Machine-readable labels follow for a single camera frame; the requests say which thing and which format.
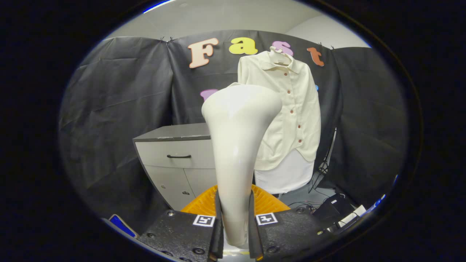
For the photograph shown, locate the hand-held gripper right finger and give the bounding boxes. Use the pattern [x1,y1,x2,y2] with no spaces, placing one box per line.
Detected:
[249,184,335,262]

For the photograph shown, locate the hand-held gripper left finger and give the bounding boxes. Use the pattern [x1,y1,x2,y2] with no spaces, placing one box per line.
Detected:
[138,184,224,262]

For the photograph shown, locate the cream garment steamer head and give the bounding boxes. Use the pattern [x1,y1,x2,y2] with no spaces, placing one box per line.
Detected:
[201,84,283,249]

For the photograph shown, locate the cream button shirt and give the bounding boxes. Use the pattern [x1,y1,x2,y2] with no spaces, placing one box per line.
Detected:
[237,50,321,171]

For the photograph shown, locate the black box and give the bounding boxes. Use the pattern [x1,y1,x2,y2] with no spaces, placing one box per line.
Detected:
[313,194,355,228]

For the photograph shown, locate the blue flat object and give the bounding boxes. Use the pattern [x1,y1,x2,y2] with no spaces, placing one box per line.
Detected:
[109,214,138,239]

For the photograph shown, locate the white flat object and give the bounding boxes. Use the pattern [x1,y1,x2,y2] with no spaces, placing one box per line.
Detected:
[337,205,367,228]

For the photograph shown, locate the grey cabinet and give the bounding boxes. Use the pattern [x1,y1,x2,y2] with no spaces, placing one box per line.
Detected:
[133,123,219,211]

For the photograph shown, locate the black hanging cables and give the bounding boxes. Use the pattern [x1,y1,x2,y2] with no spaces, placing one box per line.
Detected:
[309,127,337,193]

